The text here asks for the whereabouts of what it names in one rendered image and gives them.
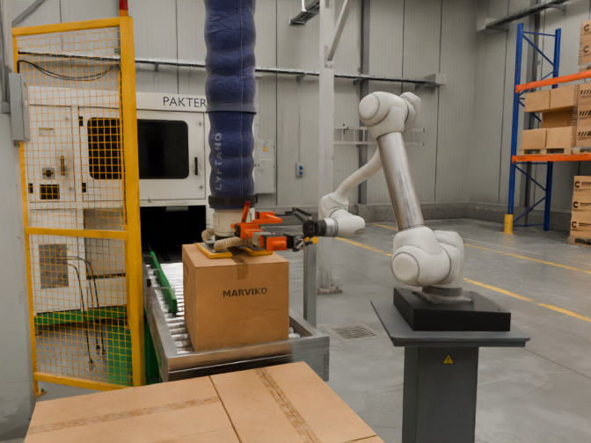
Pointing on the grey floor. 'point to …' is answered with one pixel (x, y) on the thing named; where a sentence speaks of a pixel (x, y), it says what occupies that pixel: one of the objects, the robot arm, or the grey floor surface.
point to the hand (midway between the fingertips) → (280, 230)
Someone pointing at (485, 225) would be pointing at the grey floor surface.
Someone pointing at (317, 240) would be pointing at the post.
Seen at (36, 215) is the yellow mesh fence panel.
